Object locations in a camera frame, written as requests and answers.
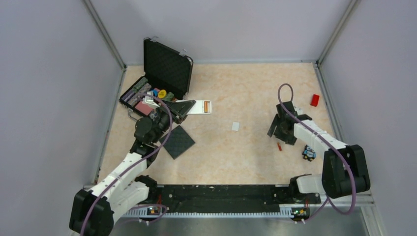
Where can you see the red toy brick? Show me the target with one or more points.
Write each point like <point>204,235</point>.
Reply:
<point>315,100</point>

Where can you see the white remote control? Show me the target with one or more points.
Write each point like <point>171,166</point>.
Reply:
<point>198,108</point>

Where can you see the small blue toy car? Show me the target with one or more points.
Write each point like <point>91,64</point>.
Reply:
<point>308,153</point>

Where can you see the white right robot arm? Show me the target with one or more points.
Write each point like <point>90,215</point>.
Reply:
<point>344,166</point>

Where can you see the pink card deck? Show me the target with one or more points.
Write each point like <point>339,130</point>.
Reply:
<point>143,109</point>

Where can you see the red orange battery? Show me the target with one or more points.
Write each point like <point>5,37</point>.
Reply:
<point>279,146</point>

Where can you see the dark grey studded baseplate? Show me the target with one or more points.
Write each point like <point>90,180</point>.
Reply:
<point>178,142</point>

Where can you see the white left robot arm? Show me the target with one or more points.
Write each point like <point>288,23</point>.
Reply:
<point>96,211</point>

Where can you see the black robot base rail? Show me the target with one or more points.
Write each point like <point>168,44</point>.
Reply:
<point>232,198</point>

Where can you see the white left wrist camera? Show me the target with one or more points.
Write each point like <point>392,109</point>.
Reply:
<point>149,100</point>

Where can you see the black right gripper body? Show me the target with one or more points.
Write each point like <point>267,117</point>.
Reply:
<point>285,136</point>

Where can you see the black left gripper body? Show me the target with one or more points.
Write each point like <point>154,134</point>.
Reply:
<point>176,115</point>

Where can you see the yellow round chip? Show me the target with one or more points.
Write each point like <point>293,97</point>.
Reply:
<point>162,93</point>

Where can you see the white battery cover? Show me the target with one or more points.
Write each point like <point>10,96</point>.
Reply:
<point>235,126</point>

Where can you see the black poker chip case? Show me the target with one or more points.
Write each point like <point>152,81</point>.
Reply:
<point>164,68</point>

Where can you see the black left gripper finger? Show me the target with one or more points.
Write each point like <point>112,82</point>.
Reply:
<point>188,102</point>
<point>183,113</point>

